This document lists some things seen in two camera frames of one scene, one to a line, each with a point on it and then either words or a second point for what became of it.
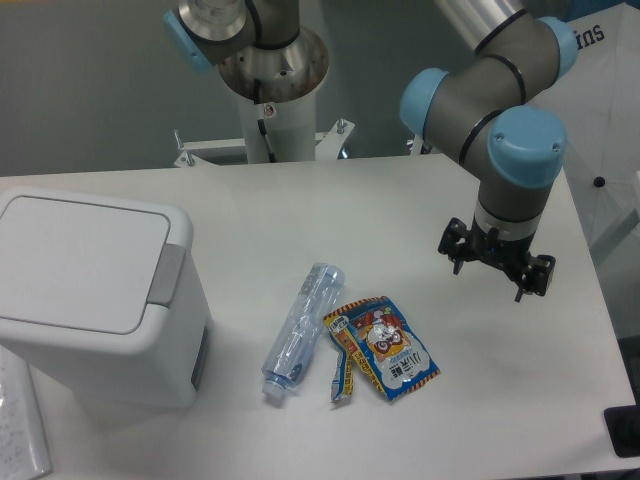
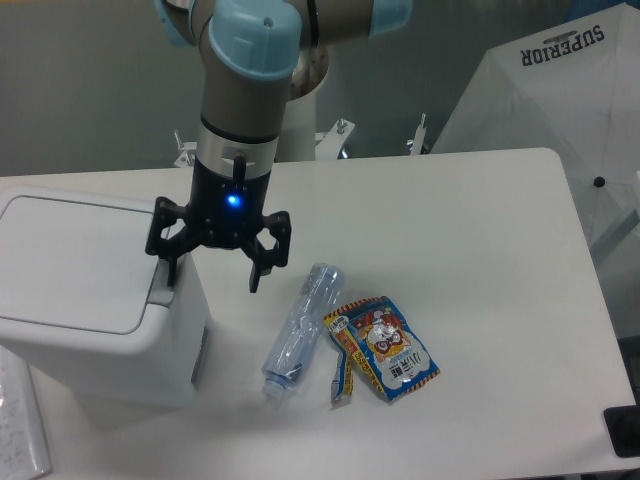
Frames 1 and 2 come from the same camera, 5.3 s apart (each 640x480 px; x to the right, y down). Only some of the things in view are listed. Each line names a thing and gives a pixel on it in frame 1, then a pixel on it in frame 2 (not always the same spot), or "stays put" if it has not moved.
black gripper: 510,256 -> 223,212
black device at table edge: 623,426 stays put
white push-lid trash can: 105,296 stays put
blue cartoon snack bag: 374,332 stays put
